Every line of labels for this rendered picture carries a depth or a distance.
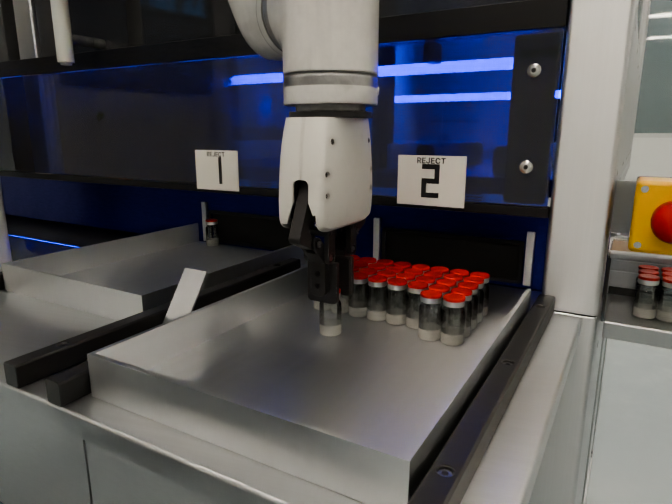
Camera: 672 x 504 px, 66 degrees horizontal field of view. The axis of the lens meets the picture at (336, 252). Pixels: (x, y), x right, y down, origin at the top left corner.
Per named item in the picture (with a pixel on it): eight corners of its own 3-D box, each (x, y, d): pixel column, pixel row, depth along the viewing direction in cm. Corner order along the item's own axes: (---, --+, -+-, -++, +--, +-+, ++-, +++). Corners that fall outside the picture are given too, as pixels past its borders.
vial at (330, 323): (326, 327, 53) (326, 287, 52) (345, 331, 52) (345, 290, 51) (315, 334, 51) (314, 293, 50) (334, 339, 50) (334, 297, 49)
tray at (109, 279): (197, 241, 95) (196, 223, 94) (318, 259, 82) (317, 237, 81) (5, 290, 66) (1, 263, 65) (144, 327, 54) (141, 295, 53)
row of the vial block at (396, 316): (320, 303, 60) (320, 265, 59) (473, 333, 52) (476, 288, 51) (310, 309, 59) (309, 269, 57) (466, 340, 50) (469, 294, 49)
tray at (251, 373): (322, 284, 68) (322, 259, 68) (528, 319, 56) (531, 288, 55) (91, 396, 40) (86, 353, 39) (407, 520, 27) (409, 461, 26)
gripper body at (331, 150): (324, 105, 53) (324, 214, 55) (261, 100, 44) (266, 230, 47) (392, 103, 49) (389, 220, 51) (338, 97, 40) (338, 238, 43)
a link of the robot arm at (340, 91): (318, 83, 52) (318, 114, 53) (263, 75, 44) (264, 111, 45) (395, 79, 48) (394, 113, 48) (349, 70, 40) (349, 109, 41)
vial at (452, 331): (444, 336, 51) (446, 291, 50) (466, 340, 50) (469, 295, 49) (436, 344, 49) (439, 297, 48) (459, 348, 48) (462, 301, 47)
